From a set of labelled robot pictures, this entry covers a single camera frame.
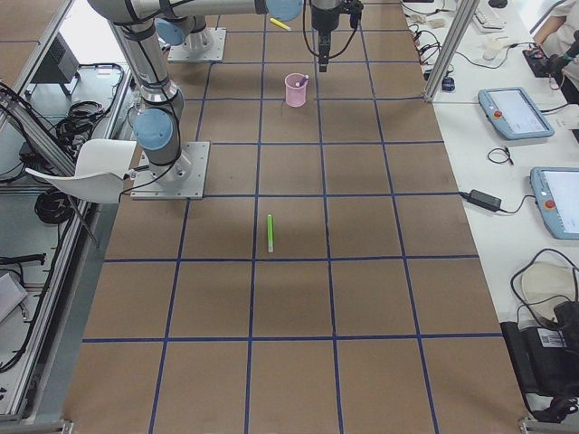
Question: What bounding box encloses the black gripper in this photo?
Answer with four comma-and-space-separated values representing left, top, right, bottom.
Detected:
310, 6, 339, 72

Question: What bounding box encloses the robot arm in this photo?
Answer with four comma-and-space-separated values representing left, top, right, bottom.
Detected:
90, 1, 306, 187

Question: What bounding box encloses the pink mesh cup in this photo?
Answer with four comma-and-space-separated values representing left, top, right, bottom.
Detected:
284, 73, 308, 108

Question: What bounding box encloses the yellow marker pen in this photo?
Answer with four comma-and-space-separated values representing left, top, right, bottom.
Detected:
269, 17, 292, 32

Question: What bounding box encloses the green marker pen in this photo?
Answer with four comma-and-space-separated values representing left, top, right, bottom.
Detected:
266, 213, 274, 253

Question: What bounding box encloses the far teach pendant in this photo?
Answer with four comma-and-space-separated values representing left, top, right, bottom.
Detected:
478, 87, 555, 140

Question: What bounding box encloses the teach pendant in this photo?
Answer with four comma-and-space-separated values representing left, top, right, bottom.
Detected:
478, 87, 555, 140
530, 166, 578, 240

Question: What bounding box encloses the black power adapter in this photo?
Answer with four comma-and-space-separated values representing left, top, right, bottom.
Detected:
458, 188, 539, 214

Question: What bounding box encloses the person in white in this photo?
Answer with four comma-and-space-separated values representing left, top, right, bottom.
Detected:
534, 0, 578, 104

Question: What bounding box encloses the white chair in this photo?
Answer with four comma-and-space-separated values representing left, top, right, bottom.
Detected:
26, 138, 137, 204

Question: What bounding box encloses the near teach pendant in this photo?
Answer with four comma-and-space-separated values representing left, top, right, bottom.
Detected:
530, 166, 578, 240

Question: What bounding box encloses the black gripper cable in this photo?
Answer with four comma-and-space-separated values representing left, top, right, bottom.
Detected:
300, 0, 365, 59

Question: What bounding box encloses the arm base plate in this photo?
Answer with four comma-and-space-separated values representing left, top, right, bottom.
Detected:
168, 27, 226, 63
129, 141, 210, 200

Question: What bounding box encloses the aluminium frame post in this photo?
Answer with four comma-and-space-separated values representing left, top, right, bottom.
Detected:
423, 0, 479, 103

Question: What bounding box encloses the small black cable loop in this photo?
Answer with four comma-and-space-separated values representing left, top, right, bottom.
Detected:
487, 146, 515, 166

